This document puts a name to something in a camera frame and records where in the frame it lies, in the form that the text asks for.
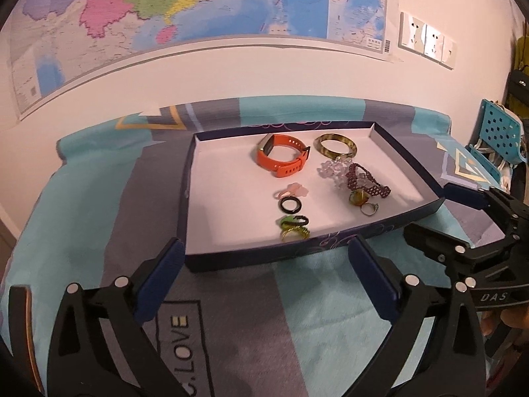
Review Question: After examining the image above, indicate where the orange smart band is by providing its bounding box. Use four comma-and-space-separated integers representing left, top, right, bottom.
256, 133, 311, 178

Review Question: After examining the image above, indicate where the dark blue shallow box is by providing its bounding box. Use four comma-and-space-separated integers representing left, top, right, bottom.
177, 121, 447, 273

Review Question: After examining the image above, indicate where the black panel with orange edge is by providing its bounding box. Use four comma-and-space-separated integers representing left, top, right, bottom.
8, 285, 46, 393

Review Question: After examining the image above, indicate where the teal grey printed blanket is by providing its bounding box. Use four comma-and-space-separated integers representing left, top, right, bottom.
0, 96, 513, 397

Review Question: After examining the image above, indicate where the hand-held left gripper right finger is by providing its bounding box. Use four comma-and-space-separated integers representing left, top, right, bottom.
347, 235, 488, 397

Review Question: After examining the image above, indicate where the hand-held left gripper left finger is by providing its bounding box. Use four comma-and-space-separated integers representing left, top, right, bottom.
45, 237, 186, 397

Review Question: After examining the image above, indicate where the gold green ring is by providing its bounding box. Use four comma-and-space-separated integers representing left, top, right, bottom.
280, 227, 310, 243

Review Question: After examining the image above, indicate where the white wall socket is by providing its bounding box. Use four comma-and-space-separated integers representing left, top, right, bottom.
422, 22, 446, 61
399, 12, 426, 54
441, 35, 459, 70

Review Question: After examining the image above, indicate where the dark red bead bracelet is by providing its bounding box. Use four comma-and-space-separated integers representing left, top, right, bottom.
345, 163, 391, 199

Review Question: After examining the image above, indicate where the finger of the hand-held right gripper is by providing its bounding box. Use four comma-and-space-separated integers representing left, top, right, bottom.
403, 222, 517, 279
443, 183, 529, 236

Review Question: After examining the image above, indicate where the person's right hand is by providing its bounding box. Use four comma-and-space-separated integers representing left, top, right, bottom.
501, 303, 529, 353

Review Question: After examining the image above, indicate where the yellow green cloth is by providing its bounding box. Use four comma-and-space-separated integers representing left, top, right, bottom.
512, 35, 529, 75

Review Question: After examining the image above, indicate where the clear flower bead bracelet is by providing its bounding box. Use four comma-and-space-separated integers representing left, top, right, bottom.
317, 155, 364, 191

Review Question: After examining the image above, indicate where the amber stone ring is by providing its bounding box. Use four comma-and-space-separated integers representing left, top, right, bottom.
348, 189, 373, 207

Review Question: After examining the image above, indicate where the green ring with black band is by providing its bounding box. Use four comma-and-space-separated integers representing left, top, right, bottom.
278, 214, 310, 230

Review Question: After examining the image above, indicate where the blue perforated plastic basket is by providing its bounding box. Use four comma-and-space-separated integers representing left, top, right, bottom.
467, 99, 523, 187

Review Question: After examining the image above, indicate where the green brown bangle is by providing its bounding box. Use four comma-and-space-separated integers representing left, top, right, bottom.
312, 132, 359, 161

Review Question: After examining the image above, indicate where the colourful wall map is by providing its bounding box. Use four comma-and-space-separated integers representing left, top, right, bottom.
6, 0, 403, 120

